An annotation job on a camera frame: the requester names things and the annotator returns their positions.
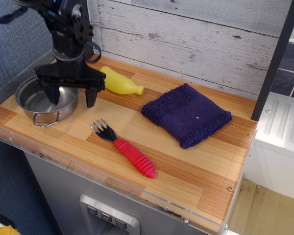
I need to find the yellow object bottom left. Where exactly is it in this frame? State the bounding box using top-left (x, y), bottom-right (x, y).
top-left (0, 226), bottom-right (20, 235)

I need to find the dark right frame post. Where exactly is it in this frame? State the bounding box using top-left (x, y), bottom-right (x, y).
top-left (251, 0), bottom-right (294, 121)

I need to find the yellow plastic banana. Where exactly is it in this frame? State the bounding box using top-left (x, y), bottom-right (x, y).
top-left (100, 66), bottom-right (144, 95)

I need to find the stainless steel pot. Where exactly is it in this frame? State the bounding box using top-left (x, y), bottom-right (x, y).
top-left (16, 77), bottom-right (79, 127)

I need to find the white ridged sink counter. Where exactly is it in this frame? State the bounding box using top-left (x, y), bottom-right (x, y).
top-left (255, 92), bottom-right (294, 152)

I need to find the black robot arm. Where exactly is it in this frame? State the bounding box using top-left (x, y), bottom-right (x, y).
top-left (14, 0), bottom-right (106, 108)

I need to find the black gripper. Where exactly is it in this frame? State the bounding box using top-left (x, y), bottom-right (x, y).
top-left (34, 59), bottom-right (106, 108)

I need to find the red handled fork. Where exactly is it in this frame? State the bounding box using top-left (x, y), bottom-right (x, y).
top-left (90, 119), bottom-right (157, 179)

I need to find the purple folded cloth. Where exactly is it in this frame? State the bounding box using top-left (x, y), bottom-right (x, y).
top-left (141, 83), bottom-right (232, 149)

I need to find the silver button panel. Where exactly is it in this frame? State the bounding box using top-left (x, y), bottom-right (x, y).
top-left (79, 194), bottom-right (141, 235)

